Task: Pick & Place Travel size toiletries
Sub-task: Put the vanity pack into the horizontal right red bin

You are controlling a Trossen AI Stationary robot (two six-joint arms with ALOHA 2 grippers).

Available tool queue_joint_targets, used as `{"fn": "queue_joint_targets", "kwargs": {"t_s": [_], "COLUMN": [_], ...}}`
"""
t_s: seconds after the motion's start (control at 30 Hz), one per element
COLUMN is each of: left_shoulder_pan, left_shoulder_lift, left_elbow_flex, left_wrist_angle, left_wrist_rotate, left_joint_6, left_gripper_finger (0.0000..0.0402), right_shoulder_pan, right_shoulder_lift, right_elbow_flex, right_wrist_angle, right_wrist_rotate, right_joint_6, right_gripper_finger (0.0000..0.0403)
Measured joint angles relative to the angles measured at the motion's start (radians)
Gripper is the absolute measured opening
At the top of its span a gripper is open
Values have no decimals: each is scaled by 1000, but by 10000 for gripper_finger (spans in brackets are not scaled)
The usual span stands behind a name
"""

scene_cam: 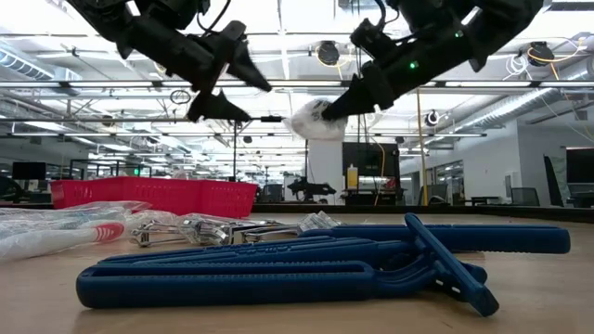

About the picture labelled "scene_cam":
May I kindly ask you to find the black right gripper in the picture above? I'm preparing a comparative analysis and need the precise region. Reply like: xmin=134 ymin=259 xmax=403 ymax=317
xmin=321 ymin=18 xmax=470 ymax=122

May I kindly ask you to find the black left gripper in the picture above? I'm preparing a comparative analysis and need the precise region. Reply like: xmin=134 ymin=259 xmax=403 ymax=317
xmin=116 ymin=18 xmax=274 ymax=124

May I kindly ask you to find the white vanity pack bag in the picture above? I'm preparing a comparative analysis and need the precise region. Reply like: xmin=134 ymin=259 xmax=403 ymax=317
xmin=281 ymin=97 xmax=350 ymax=143

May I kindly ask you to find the chrome nail clipper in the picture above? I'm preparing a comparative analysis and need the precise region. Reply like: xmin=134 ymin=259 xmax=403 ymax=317
xmin=229 ymin=221 xmax=303 ymax=246
xmin=296 ymin=210 xmax=345 ymax=233
xmin=129 ymin=218 xmax=233 ymax=248

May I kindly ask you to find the blue toothbrush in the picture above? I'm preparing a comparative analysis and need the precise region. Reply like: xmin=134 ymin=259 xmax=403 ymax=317
xmin=0 ymin=206 xmax=134 ymax=231

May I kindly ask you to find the red white toothbrush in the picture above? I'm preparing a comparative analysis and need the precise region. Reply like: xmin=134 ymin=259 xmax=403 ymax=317
xmin=0 ymin=220 xmax=126 ymax=262

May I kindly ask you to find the thin black stand pole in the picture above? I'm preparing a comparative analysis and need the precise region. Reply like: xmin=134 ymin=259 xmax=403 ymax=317
xmin=230 ymin=121 xmax=239 ymax=183

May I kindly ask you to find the red plastic mesh basket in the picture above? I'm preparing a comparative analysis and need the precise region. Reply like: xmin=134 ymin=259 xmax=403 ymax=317
xmin=49 ymin=178 xmax=78 ymax=210
xmin=69 ymin=175 xmax=204 ymax=219
xmin=199 ymin=179 xmax=259 ymax=220

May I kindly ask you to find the black computer monitor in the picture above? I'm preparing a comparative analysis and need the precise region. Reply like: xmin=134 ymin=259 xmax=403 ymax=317
xmin=564 ymin=147 xmax=594 ymax=186
xmin=11 ymin=161 xmax=47 ymax=182

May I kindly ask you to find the large black wall screen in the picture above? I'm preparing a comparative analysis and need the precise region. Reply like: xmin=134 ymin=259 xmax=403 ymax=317
xmin=342 ymin=141 xmax=402 ymax=178

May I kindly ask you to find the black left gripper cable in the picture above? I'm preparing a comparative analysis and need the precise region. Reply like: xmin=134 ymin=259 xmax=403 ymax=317
xmin=194 ymin=0 xmax=233 ymax=34

